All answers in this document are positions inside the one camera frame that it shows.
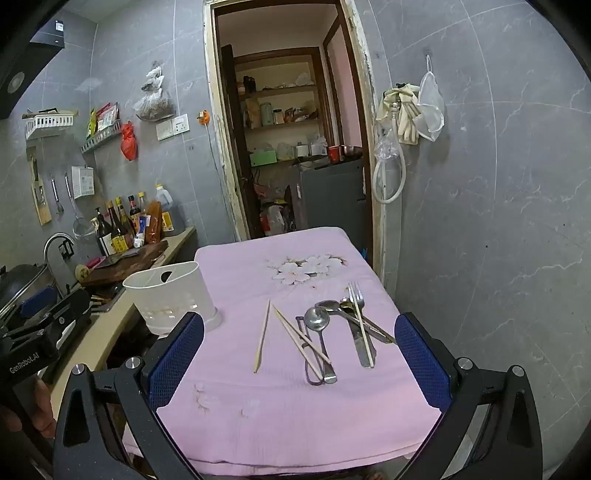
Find beige rubber gloves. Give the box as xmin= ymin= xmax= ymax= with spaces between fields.
xmin=376 ymin=83 xmax=421 ymax=146

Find white plastic bag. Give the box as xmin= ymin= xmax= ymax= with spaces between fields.
xmin=260 ymin=205 xmax=289 ymax=237

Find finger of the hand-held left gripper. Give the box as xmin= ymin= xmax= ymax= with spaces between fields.
xmin=42 ymin=291 xmax=92 ymax=346
xmin=18 ymin=287 xmax=58 ymax=319

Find wooden wall knife holder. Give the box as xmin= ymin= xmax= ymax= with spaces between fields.
xmin=26 ymin=147 xmax=52 ymax=226

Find clear bag of dried goods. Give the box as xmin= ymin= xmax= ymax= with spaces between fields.
xmin=133 ymin=88 xmax=176 ymax=121

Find red plastic bag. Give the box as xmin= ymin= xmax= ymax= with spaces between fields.
xmin=120 ymin=121 xmax=139 ymax=161

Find white plastic wall rack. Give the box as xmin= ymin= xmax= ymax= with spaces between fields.
xmin=24 ymin=110 xmax=78 ymax=140

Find oval-bowl steel spoon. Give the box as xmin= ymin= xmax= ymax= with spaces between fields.
xmin=315 ymin=300 xmax=395 ymax=344

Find metal strainer ladle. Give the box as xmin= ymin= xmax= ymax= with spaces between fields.
xmin=65 ymin=173 xmax=95 ymax=238

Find red seasoning packet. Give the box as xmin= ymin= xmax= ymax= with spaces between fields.
xmin=95 ymin=102 xmax=120 ymax=132

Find wooden cutting board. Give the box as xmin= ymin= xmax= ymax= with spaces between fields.
xmin=83 ymin=240 xmax=169 ymax=287

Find metal wall shelf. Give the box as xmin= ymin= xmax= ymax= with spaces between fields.
xmin=79 ymin=121 xmax=122 ymax=154

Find metal faucet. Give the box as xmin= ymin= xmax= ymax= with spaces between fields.
xmin=44 ymin=233 xmax=75 ymax=296

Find black range hood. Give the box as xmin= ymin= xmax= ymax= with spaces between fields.
xmin=0 ymin=18 xmax=65 ymax=120

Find black wok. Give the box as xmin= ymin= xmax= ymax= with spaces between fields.
xmin=0 ymin=263 xmax=51 ymax=319

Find steel fork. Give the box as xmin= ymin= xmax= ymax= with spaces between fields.
xmin=347 ymin=281 xmax=376 ymax=368

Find thin power cable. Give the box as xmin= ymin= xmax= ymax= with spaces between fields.
xmin=207 ymin=124 xmax=228 ymax=232

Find white hose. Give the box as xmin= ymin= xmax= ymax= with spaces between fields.
xmin=372 ymin=131 xmax=407 ymax=204

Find wooden shelf unit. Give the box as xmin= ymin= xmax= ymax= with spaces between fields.
xmin=233 ymin=46 xmax=335 ymax=168

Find clear plastic bag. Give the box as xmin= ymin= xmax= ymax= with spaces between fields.
xmin=375 ymin=129 xmax=402 ymax=160

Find person's left hand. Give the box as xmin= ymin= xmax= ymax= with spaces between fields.
xmin=0 ymin=377 xmax=57 ymax=438

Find gold spoon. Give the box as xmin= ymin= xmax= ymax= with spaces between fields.
xmin=340 ymin=296 xmax=386 ymax=335

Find large cooking oil bottle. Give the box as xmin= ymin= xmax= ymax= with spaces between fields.
xmin=154 ymin=185 xmax=186 ymax=237

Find pink floral cloth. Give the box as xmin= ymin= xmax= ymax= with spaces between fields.
xmin=124 ymin=227 xmax=443 ymax=476

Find grey refrigerator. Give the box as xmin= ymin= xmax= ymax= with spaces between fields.
xmin=291 ymin=159 xmax=370 ymax=252

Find white door frame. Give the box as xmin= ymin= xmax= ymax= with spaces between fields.
xmin=203 ymin=0 xmax=389 ymax=282

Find orange sauce pouch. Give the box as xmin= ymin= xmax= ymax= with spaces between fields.
xmin=147 ymin=202 xmax=163 ymax=243

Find round-bowl steel spoon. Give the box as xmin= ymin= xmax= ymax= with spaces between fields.
xmin=304 ymin=308 xmax=338 ymax=385

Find white plastic utensil holder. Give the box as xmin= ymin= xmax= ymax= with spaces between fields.
xmin=123 ymin=261 xmax=223 ymax=336

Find dark wooden door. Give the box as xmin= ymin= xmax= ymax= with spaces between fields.
xmin=221 ymin=44 xmax=254 ymax=240

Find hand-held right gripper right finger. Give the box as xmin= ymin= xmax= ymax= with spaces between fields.
xmin=394 ymin=312 xmax=544 ymax=480

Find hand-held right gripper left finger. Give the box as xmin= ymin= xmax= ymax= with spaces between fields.
xmin=52 ymin=311 xmax=205 ymax=480

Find white wall box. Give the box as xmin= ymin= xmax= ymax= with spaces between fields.
xmin=71 ymin=165 xmax=95 ymax=199

